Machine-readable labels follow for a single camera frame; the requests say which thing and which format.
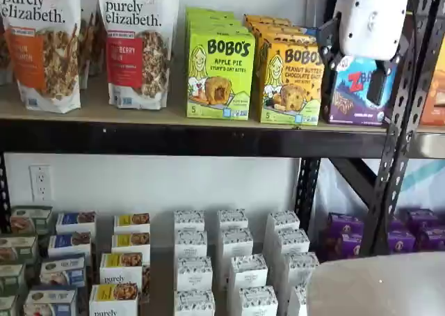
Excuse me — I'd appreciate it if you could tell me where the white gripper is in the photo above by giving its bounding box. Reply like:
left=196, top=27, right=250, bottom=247
left=318, top=0, right=410, bottom=105

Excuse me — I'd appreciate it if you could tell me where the green Bobo's apple pie box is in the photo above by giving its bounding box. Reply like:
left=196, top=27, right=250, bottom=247
left=186, top=35, right=257, bottom=121
left=187, top=24, right=250, bottom=40
left=184, top=6, right=234, bottom=19
left=186, top=15, right=243, bottom=28

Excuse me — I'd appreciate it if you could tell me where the blue purple Zbar box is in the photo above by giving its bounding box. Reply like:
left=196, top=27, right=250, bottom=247
left=320, top=54, right=398, bottom=128

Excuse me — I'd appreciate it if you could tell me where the yellow Bobo's peanut butter box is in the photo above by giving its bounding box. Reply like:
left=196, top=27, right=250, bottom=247
left=245, top=14, right=292, bottom=23
left=259, top=37, right=326, bottom=126
left=254, top=25, right=318, bottom=47
left=248, top=19, right=304, bottom=30

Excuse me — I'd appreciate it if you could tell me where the black metal shelf rack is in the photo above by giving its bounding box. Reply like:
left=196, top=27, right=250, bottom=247
left=0, top=0, right=437, bottom=258
left=406, top=0, right=445, bottom=159

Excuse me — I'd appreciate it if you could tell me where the orange snack box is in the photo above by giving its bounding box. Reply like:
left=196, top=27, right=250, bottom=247
left=419, top=79, right=445, bottom=126

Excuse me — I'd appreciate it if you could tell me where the tan wooden shelf board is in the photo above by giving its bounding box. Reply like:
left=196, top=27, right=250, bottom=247
left=415, top=123, right=445, bottom=135
left=0, top=74, right=394, bottom=136

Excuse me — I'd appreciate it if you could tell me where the purple snack box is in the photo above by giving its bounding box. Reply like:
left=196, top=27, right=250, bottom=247
left=405, top=208, right=439, bottom=228
left=326, top=212, right=365, bottom=235
left=387, top=229, right=417, bottom=255
left=416, top=225, right=445, bottom=251
left=387, top=215, right=408, bottom=232
left=322, top=231, right=364, bottom=262

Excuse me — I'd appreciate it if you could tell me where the white yellow granola box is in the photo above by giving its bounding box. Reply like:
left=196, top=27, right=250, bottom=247
left=113, top=212, right=152, bottom=235
left=99, top=251, right=144, bottom=286
left=88, top=283, right=140, bottom=316
left=111, top=231, right=152, bottom=256

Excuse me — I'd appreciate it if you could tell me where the white blue granola box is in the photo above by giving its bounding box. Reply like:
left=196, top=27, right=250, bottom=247
left=47, top=231, right=92, bottom=258
left=39, top=255, right=87, bottom=290
left=23, top=287, right=79, bottom=316
left=55, top=210, right=97, bottom=236

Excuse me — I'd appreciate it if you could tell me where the green white cookie box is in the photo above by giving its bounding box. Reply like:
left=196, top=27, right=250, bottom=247
left=0, top=262, right=28, bottom=297
left=0, top=294, right=20, bottom=316
left=0, top=235, right=40, bottom=265
left=9, top=205, right=54, bottom=236

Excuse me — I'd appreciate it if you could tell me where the translucent plastic sheet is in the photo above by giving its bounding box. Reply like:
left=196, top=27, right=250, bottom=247
left=314, top=157, right=445, bottom=226

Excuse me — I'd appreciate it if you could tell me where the white patterned carton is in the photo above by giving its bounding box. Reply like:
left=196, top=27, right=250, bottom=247
left=174, top=289, right=216, bottom=316
left=172, top=210, right=206, bottom=232
left=221, top=227, right=254, bottom=260
left=216, top=207, right=249, bottom=232
left=266, top=210, right=301, bottom=233
left=176, top=255, right=213, bottom=292
left=237, top=285, right=280, bottom=316
left=273, top=228, right=311, bottom=258
left=227, top=253, right=269, bottom=289
left=282, top=251, right=320, bottom=286
left=174, top=228, right=209, bottom=260
left=290, top=283, right=311, bottom=316

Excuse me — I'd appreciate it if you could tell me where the red label granola bag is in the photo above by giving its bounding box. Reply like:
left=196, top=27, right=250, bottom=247
left=96, top=0, right=181, bottom=110

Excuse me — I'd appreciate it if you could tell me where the orange label granola bag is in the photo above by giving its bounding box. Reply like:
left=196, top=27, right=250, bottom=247
left=0, top=16, right=17, bottom=86
left=0, top=0, right=83, bottom=114

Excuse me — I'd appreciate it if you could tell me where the white wall outlet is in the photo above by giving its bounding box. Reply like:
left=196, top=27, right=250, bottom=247
left=29, top=164, right=54, bottom=205

